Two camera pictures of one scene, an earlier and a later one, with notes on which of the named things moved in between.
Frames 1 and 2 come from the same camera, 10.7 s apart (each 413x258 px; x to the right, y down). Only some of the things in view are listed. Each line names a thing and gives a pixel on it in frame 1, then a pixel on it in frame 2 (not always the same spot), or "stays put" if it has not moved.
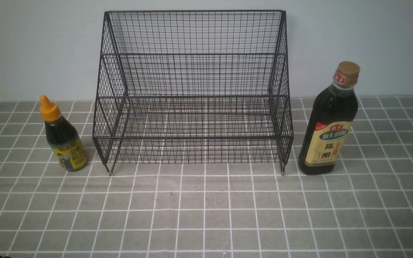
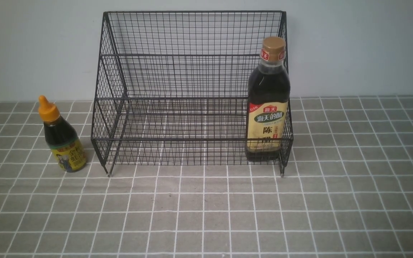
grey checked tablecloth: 381,204 stays put
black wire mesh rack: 199,87 stays put
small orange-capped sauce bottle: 65,139 stays put
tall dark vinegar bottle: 330,122 to 268,102
